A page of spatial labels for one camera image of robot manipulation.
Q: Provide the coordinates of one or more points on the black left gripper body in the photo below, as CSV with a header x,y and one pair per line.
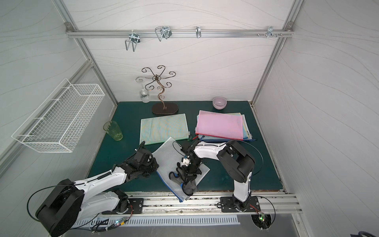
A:
x,y
145,155

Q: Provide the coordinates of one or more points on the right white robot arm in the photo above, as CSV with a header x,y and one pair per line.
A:
x,y
235,159

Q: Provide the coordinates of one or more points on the clear blue-zip document bag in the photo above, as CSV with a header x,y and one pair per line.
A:
x,y
167,158

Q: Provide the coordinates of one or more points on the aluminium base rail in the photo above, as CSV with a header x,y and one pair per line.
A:
x,y
204,203

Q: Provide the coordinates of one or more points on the white wire basket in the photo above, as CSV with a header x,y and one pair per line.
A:
x,y
57,125

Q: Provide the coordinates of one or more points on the metal hook clamp left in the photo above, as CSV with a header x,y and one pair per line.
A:
x,y
132,42

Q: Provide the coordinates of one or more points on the metal ring clamp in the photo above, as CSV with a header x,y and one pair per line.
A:
x,y
198,32

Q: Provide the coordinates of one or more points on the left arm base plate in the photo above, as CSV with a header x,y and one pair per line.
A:
x,y
135,206

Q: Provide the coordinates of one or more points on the grey microfibre cloth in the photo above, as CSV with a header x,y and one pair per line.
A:
x,y
186,181

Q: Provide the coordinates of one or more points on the aluminium top rail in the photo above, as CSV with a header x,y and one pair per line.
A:
x,y
176,34

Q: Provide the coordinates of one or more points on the pink mesh document bag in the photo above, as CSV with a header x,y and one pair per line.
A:
x,y
220,125

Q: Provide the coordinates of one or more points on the metal hook clamp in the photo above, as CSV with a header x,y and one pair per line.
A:
x,y
163,32
132,42

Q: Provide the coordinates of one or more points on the yellow mesh document bag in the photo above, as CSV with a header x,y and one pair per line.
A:
x,y
246,132

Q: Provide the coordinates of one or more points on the green mesh document bag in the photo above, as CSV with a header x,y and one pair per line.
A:
x,y
159,129

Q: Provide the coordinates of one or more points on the metal hook clamp middle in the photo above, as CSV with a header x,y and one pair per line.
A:
x,y
163,32

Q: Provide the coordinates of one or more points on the metal bracket right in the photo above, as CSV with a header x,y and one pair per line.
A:
x,y
270,33

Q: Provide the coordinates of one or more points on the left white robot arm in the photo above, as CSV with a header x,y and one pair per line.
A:
x,y
72,201

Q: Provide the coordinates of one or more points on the purple bowl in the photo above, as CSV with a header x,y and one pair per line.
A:
x,y
219,103

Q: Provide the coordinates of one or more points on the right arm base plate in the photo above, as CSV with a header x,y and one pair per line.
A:
x,y
232,205

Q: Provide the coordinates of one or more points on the white mesh document bag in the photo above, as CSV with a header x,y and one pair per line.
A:
x,y
207,138

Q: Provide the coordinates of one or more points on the hanging wine glass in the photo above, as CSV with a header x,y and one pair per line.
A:
x,y
144,93

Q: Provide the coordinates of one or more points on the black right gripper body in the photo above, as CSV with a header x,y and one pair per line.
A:
x,y
188,174

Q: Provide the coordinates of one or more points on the bronze scroll stand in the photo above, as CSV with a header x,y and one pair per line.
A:
x,y
163,108

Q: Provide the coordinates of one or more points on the green drinking glass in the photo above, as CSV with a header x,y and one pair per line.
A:
x,y
113,130

